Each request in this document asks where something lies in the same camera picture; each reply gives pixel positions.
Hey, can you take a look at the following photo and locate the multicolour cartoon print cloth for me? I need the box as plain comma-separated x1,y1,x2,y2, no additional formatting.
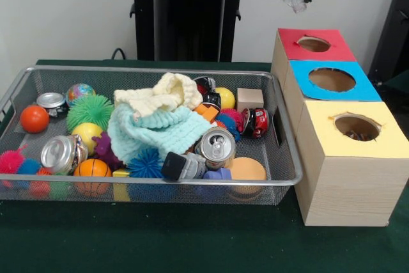
345,130,378,142

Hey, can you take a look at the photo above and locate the cream yellow cloth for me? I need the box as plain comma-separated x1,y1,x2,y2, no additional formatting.
114,72,204,120

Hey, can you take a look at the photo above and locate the mint green cloth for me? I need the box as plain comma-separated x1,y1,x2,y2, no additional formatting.
107,104,213,165

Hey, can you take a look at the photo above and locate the shallow clear mesh bin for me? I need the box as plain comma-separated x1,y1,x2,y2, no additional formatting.
0,64,305,207

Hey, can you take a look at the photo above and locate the wooden box with three holes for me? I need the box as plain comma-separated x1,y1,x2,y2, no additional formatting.
271,28,409,228

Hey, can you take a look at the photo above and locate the black chair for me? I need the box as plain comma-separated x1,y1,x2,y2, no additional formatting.
369,0,409,88

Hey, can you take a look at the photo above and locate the small wooden cube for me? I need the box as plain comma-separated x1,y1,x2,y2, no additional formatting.
236,88,265,113

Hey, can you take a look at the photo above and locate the yellow ball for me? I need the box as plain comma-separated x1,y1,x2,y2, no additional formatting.
215,87,236,109
71,122,104,153

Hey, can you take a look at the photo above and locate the silver drinks can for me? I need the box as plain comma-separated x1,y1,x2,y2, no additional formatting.
195,126,236,170

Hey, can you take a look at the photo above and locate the peach orange ball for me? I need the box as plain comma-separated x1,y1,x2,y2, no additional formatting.
229,157,268,184

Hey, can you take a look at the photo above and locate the large light green spiky ball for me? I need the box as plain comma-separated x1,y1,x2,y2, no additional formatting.
66,95,114,133

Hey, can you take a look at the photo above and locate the orange toy basketball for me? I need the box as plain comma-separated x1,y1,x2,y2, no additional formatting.
74,159,112,197

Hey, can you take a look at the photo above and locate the orange red ball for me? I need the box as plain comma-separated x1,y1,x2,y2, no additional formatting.
20,105,50,134

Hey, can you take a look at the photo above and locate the pink spiky ball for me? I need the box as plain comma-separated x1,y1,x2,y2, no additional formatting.
0,150,25,175

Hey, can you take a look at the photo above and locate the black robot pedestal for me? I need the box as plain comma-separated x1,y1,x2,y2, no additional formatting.
123,0,258,63

